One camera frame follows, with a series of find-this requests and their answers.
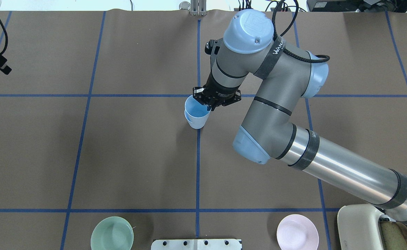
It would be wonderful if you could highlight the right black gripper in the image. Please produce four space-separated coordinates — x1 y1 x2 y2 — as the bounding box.
193 81 241 112

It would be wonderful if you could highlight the light blue cup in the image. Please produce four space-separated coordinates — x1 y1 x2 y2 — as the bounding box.
184 95 210 117
185 113 209 129

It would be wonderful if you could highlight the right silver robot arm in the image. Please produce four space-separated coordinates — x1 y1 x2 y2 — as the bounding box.
192 9 407 225

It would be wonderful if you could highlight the pink bowl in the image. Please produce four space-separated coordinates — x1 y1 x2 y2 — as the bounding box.
276 214 319 250

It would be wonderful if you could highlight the green bowl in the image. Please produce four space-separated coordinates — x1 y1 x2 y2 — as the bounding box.
90 216 135 250

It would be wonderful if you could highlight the cream white toaster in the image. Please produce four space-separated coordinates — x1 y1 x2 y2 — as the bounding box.
337 204 407 250

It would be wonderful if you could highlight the toast bread slice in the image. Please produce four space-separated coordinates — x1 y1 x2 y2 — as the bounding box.
379 220 407 250

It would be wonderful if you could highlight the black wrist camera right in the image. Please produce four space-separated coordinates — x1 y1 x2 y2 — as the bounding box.
204 39 220 56

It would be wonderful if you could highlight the aluminium frame post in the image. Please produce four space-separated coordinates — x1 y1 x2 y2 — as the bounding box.
189 0 207 16

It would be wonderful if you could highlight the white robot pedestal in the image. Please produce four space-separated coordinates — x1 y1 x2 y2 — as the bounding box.
151 239 243 250

